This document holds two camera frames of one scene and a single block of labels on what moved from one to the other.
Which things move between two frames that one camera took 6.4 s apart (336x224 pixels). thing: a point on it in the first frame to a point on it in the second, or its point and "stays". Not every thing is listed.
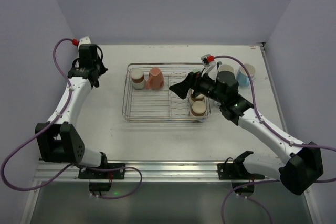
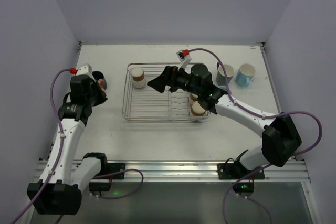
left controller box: [100, 186] stays
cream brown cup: [199, 108] stays
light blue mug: [242, 76] stays
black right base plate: [237, 170] stays
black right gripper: [194, 82] to [170, 79]
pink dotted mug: [155, 80] to [102, 83]
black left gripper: [95, 76] to [97, 94]
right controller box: [248, 188] stays
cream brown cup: [138, 81] stays
